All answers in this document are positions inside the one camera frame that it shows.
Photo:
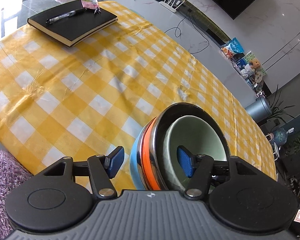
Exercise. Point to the pink candy wrapper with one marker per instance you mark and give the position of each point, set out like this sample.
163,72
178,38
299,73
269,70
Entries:
91,5

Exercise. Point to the black pen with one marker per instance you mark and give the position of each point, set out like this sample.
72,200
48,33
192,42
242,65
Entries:
65,15

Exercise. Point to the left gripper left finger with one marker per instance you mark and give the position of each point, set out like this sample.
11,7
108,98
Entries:
103,168

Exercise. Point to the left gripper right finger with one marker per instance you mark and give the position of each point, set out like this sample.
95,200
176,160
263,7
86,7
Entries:
198,169

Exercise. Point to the green ceramic bowl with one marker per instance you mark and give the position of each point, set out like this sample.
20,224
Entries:
197,136

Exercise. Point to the black notebook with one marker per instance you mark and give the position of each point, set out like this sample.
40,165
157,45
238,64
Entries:
69,31

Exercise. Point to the purple fuzzy cushion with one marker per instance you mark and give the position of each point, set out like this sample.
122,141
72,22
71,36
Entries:
12,174

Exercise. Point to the potted plant right side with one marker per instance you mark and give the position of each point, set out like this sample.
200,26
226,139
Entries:
277,110

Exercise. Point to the steel bowl orange exterior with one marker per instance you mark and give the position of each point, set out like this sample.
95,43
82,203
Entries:
159,128

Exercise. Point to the yellow checkered tablecloth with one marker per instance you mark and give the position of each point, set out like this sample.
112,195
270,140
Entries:
57,101

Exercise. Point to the blue water jug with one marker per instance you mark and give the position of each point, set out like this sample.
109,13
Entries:
279,136

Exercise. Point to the blue snack bag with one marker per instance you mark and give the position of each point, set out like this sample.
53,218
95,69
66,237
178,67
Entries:
233,48

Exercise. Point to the teddy bear toy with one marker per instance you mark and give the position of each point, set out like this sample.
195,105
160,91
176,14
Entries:
250,68

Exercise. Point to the grey blue trash bin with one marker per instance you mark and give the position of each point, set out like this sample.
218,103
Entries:
259,110

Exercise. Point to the white wifi router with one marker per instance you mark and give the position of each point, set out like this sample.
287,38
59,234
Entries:
172,5

